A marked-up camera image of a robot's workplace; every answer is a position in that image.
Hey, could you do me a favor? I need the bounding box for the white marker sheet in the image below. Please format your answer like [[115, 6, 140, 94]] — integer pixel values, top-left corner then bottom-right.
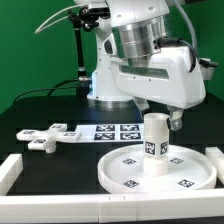
[[75, 123, 143, 143]]

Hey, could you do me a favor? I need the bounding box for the white cross-shaped table base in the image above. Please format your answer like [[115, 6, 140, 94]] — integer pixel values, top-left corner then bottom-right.
[[16, 123, 81, 153]]

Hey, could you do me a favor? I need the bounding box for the white front fence bar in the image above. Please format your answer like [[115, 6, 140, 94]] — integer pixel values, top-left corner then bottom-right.
[[0, 189, 224, 224]]

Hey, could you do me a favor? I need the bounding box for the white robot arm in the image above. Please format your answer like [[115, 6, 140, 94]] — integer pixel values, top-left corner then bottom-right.
[[73, 0, 205, 130]]

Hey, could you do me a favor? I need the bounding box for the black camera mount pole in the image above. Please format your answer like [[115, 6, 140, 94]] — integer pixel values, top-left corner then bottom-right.
[[68, 7, 99, 98]]

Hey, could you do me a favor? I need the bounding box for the white fence bar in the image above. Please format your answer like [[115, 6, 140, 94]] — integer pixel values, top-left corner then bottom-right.
[[206, 147, 224, 185], [0, 154, 23, 196], [0, 189, 224, 224]]

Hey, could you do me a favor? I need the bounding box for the white right fence bar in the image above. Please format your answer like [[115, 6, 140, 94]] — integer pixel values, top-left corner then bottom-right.
[[206, 147, 224, 185]]

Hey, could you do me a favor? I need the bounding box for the white cable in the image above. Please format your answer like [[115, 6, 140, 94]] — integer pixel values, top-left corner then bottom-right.
[[34, 3, 84, 35]]

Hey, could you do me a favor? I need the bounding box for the white left fence bar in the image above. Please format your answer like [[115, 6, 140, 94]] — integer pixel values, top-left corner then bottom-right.
[[0, 154, 23, 196]]

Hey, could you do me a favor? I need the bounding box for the black cable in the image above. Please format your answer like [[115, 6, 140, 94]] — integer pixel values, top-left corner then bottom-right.
[[13, 78, 81, 103]]

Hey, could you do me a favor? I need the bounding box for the white round table top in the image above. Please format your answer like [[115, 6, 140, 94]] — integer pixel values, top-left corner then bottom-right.
[[97, 144, 217, 194]]

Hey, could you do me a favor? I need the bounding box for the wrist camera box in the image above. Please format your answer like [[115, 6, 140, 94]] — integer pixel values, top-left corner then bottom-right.
[[199, 58, 219, 81]]

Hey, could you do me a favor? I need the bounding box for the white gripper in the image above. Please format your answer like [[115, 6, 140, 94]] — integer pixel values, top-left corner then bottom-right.
[[111, 47, 206, 130]]

